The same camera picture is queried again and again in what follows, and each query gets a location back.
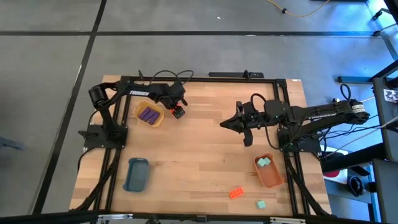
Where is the yellow plastic bin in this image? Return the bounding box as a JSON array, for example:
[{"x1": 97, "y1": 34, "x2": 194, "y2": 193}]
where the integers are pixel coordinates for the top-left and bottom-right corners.
[{"x1": 133, "y1": 100, "x2": 165, "y2": 129}]

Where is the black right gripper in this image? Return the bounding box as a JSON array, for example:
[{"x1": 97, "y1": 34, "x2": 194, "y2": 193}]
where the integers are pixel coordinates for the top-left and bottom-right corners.
[{"x1": 220, "y1": 101, "x2": 268, "y2": 147}]

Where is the yellow extension cable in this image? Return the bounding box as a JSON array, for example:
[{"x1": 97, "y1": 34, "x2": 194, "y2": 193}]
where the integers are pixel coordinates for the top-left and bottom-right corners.
[{"x1": 266, "y1": 0, "x2": 331, "y2": 19}]

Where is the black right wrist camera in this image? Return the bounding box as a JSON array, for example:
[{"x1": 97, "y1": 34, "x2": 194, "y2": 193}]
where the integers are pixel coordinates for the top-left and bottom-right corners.
[{"x1": 245, "y1": 101, "x2": 262, "y2": 115}]

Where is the grey metal leg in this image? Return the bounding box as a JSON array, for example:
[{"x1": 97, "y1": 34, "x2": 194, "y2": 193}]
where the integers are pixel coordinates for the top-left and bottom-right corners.
[{"x1": 368, "y1": 0, "x2": 398, "y2": 60}]

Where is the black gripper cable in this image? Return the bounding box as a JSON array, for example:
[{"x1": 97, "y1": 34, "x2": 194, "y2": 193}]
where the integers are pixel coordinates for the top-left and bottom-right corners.
[
  {"x1": 250, "y1": 92, "x2": 269, "y2": 108},
  {"x1": 149, "y1": 69, "x2": 195, "y2": 86}
]

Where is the grey desk panel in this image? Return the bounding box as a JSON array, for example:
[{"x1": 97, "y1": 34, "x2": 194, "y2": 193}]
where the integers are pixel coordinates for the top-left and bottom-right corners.
[
  {"x1": 372, "y1": 158, "x2": 398, "y2": 224},
  {"x1": 372, "y1": 77, "x2": 398, "y2": 162}
]

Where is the black cable bundle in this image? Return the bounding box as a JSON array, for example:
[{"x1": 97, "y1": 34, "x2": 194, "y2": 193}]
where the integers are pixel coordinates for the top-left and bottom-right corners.
[{"x1": 320, "y1": 118, "x2": 398, "y2": 147}]

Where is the black aluminium table frame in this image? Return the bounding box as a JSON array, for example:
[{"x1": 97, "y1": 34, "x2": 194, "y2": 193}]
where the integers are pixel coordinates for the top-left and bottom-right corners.
[{"x1": 0, "y1": 75, "x2": 398, "y2": 224}]

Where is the orange plastic bin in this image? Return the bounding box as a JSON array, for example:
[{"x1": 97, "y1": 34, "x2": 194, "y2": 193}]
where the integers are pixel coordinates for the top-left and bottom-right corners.
[{"x1": 253, "y1": 152, "x2": 285, "y2": 189}]

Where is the black steel beam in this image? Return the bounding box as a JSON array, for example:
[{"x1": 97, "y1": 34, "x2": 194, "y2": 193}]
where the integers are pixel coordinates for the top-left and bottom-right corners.
[
  {"x1": 322, "y1": 142, "x2": 386, "y2": 174},
  {"x1": 337, "y1": 60, "x2": 398, "y2": 84}
]

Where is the silver metal bracket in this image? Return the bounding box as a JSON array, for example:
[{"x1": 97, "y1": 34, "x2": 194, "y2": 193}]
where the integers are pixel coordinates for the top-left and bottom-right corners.
[
  {"x1": 98, "y1": 213, "x2": 134, "y2": 221},
  {"x1": 269, "y1": 217, "x2": 307, "y2": 224}
]

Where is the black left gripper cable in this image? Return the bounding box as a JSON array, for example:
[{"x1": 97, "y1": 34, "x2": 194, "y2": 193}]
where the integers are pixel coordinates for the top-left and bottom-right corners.
[{"x1": 149, "y1": 69, "x2": 195, "y2": 86}]

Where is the black white fiducial tag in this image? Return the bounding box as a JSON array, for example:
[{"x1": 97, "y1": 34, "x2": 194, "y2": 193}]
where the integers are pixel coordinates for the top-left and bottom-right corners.
[{"x1": 384, "y1": 88, "x2": 398, "y2": 103}]

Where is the grey floor object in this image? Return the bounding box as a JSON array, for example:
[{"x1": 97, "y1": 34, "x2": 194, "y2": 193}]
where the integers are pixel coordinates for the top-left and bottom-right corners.
[{"x1": 0, "y1": 136, "x2": 24, "y2": 151}]

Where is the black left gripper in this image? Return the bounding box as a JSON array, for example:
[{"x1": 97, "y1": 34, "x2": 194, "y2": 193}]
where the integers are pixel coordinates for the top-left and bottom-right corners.
[{"x1": 160, "y1": 82, "x2": 188, "y2": 119}]

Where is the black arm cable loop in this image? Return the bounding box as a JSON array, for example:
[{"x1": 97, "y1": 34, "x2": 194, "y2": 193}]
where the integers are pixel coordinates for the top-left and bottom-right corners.
[{"x1": 340, "y1": 83, "x2": 352, "y2": 101}]

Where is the dark blue plastic bin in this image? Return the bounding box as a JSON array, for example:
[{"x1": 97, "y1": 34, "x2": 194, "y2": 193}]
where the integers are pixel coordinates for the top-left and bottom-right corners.
[{"x1": 123, "y1": 157, "x2": 150, "y2": 193}]

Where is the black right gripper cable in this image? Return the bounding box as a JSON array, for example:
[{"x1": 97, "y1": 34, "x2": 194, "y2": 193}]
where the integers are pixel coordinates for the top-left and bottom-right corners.
[{"x1": 250, "y1": 92, "x2": 269, "y2": 108}]

